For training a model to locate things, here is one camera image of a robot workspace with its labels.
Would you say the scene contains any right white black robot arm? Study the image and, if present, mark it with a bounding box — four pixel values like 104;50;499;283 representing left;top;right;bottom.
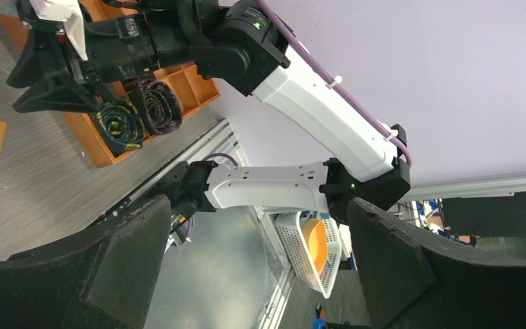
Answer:
8;1;411;223

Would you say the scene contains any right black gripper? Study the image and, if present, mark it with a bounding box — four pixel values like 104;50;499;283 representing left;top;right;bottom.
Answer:
6;1;190;113

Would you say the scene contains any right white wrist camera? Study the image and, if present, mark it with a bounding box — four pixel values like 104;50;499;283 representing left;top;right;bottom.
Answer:
29;0;88;61

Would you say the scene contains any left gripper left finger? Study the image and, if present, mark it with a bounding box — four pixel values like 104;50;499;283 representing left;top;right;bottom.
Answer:
0;195;171;328

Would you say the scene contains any rolled dark belt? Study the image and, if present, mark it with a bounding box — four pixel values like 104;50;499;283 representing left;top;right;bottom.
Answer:
90;99;147;156
130;78;183;136

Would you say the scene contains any orange bowl in basket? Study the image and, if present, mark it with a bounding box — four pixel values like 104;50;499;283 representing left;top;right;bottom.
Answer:
302;218;328;276

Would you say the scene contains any rolled dark belt right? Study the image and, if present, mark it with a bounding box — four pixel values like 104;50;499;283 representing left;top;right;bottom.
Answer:
130;78;183;136

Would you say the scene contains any rolled dark belt left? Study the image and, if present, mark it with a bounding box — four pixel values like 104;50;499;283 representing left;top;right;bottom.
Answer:
90;99;147;156

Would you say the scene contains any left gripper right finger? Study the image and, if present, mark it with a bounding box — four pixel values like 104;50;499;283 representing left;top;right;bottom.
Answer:
347;198;526;328

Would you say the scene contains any white perforated plastic basket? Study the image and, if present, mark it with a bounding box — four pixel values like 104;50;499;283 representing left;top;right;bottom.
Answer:
275;211;342;299

